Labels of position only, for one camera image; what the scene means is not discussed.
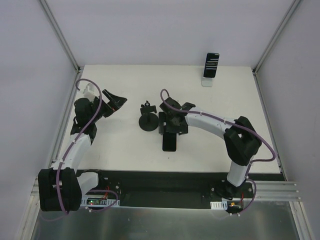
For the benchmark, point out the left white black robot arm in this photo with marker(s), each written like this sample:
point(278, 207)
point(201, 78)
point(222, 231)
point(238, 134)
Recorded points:
point(60, 189)

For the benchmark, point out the right white cable duct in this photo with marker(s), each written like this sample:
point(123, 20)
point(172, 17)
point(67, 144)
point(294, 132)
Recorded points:
point(219, 205)

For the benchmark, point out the aluminium frame post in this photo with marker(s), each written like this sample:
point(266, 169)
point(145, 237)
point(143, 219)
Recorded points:
point(293, 7)
point(59, 34)

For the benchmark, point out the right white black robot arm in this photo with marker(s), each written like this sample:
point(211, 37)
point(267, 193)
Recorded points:
point(238, 134)

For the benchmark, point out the left aluminium frame post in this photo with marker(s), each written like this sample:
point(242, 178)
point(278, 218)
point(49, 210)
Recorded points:
point(59, 34)

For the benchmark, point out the black round stand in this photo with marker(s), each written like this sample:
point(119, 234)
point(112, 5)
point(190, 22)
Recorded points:
point(148, 122)

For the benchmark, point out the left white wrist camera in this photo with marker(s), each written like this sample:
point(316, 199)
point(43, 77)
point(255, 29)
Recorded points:
point(89, 92)

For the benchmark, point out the right aluminium frame post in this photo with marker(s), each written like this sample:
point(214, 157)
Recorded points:
point(293, 7)

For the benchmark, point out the white phone stand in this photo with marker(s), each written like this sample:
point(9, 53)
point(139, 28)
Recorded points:
point(207, 82)

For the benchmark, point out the blue edged black phone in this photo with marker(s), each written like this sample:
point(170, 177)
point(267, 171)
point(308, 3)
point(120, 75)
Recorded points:
point(211, 65)

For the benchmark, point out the white cable duct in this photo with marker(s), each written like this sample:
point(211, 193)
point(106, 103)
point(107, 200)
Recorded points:
point(99, 202)
point(219, 205)

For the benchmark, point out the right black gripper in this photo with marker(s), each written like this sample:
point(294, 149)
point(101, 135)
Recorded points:
point(163, 122)

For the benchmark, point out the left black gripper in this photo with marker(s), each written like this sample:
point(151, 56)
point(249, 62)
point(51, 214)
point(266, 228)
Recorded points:
point(106, 105)

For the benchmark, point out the left white cable duct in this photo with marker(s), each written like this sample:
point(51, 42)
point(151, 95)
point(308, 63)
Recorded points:
point(99, 202)

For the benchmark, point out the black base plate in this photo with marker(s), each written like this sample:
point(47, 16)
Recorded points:
point(155, 189)

